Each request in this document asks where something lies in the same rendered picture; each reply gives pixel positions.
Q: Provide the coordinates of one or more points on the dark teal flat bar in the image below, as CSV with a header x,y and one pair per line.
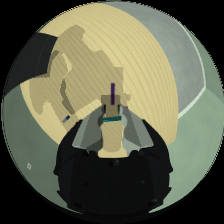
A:
x,y
109,119

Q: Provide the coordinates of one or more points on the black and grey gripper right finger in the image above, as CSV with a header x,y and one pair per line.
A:
x,y
141,136

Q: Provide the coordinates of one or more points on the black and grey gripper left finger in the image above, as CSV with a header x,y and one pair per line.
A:
x,y
84,136

